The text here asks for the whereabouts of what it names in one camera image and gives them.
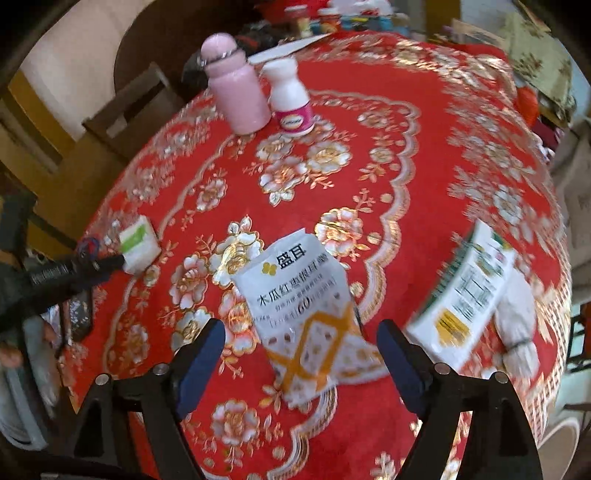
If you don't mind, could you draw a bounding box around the operator left hand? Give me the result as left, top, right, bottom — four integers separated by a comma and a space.
0, 343, 23, 368

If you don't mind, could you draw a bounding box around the white green long box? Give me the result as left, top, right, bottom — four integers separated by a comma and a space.
405, 220, 516, 371

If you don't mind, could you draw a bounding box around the pink thermos bottle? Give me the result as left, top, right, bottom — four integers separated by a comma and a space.
199, 33, 271, 136

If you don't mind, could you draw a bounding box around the beige round trash bin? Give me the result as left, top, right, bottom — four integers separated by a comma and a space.
538, 417, 580, 480

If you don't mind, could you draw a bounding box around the white supplement bottle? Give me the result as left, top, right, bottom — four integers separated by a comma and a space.
262, 57, 315, 137

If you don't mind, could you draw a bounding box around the green white tissue pack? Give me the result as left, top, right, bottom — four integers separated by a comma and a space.
119, 215, 161, 276

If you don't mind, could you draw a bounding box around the black smartphone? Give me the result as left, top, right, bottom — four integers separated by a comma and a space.
67, 289, 93, 342

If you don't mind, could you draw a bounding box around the red floral tablecloth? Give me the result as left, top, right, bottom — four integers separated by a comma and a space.
60, 33, 570, 479

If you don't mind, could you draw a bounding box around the brown wooden chair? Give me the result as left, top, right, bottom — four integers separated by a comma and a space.
27, 62, 187, 241

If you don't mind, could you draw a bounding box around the white orange snack bag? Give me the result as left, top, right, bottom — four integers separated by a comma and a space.
231, 229, 388, 407

